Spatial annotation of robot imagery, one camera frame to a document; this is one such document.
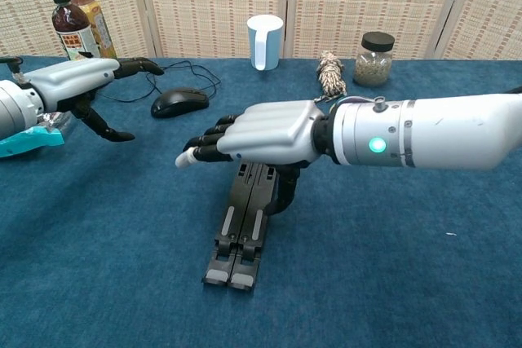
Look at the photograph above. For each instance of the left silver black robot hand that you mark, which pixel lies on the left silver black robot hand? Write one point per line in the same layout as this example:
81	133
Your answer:
69	79

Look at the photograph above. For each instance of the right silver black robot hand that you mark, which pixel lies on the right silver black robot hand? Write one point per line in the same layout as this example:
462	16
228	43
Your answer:
269	132

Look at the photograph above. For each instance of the black folding laptop stand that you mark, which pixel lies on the black folding laptop stand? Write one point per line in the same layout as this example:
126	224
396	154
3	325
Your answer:
244	217

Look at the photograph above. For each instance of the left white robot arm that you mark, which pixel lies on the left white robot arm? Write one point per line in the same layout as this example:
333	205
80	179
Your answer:
14	107

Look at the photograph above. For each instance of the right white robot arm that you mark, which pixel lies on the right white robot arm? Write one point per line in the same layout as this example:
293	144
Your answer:
448	136

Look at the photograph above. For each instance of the black cap dark bottle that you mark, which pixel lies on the black cap dark bottle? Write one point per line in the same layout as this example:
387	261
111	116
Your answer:
73	26

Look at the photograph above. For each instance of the yellow cap tea bottle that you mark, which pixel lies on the yellow cap tea bottle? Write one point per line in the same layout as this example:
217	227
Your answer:
100	30

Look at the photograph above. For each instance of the teal snack bag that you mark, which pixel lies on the teal snack bag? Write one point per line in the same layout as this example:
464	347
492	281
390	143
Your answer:
24	144

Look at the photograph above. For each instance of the white and blue mug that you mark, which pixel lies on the white and blue mug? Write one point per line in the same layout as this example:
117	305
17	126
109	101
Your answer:
271	46

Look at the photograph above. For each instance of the black computer mouse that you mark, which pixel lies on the black computer mouse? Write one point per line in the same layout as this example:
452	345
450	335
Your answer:
179	99

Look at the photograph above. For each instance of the black lid glass jar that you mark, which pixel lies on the black lid glass jar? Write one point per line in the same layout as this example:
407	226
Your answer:
373	69

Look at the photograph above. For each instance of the blue table mat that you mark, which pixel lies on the blue table mat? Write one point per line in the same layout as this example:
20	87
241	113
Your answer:
122	283

